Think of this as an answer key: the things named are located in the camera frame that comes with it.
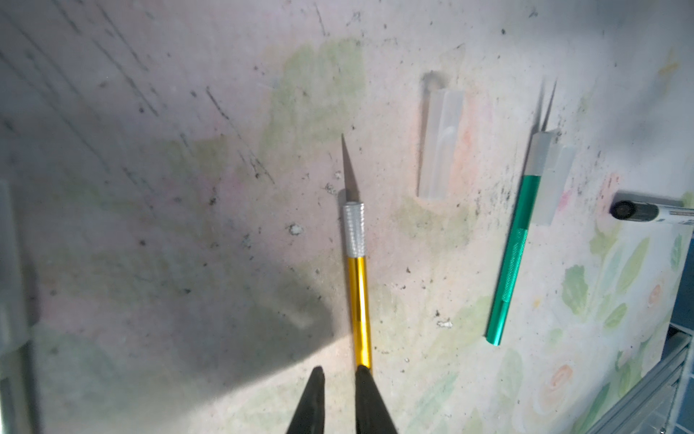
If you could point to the aluminium front rail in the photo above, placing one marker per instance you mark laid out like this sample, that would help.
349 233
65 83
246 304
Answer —
654 405

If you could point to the black marker pen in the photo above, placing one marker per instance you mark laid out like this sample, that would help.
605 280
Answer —
631 211

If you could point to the green carving knife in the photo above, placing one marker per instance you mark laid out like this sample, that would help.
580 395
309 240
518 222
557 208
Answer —
533 167

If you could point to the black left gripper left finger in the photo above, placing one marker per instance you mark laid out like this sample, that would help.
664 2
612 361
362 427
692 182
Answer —
309 416

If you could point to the yellow carving knife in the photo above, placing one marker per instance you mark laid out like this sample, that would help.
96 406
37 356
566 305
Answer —
355 253

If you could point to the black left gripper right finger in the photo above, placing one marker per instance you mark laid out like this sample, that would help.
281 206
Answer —
371 413

